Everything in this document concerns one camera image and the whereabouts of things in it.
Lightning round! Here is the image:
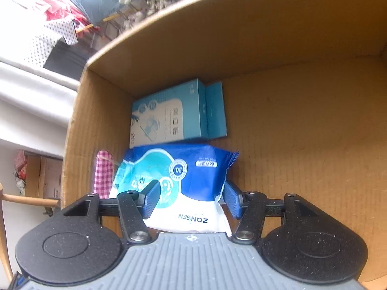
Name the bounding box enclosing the blue wet wipes pack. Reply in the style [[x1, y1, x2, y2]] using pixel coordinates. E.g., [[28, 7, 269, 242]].
[[109, 143, 238, 235]]

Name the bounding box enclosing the magenta checkered tablecloth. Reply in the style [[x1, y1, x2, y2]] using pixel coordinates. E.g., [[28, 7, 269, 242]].
[[93, 151, 117, 199]]

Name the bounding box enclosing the blue mask carton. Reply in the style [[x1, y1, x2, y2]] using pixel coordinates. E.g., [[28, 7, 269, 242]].
[[129, 79, 228, 149]]

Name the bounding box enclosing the wooden chair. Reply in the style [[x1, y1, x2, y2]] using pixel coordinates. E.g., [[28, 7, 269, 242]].
[[1, 185, 60, 288]]

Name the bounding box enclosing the brown cardboard box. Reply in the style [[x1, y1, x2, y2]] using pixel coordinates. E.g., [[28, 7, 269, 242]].
[[61, 0, 386, 282]]

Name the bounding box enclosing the polka dot cloth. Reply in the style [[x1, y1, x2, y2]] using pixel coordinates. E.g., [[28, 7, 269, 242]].
[[23, 18, 78, 67]]

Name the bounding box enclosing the red cloth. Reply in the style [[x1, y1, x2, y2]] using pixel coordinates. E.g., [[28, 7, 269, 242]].
[[36, 0, 94, 32]]

